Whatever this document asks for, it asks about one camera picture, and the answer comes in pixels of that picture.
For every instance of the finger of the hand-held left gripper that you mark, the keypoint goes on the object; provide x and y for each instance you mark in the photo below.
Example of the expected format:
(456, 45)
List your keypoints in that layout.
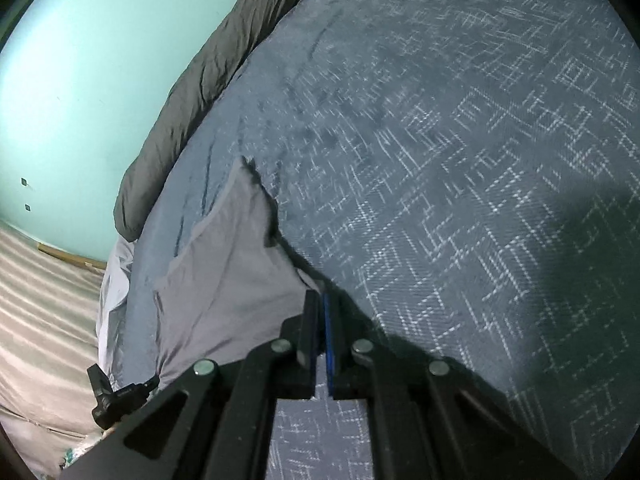
(140, 390)

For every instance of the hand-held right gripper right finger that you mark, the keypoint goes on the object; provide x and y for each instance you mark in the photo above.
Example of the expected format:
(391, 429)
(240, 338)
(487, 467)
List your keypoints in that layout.
(328, 342)

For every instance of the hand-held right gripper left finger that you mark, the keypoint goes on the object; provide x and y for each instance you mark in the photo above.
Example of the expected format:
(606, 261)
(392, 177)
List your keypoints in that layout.
(312, 332)

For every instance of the grey shirt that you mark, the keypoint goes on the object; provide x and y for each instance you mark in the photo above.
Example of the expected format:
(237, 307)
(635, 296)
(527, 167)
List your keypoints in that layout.
(230, 270)

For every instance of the white printed cloth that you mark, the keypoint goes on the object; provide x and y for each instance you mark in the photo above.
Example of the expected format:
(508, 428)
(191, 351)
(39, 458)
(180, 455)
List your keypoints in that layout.
(40, 440)

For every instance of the white bed sheet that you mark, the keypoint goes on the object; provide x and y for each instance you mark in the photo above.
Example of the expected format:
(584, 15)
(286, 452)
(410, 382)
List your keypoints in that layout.
(115, 305)

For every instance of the wooden baseboard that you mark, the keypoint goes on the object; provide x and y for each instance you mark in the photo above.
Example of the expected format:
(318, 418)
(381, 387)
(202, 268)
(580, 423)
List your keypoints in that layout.
(70, 256)

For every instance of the blue patterned blanket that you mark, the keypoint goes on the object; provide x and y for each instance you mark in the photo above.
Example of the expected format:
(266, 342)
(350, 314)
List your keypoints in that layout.
(450, 160)

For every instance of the dark grey duvet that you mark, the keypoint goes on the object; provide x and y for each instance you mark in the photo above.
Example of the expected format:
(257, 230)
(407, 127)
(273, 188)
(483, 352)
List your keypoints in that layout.
(200, 85)

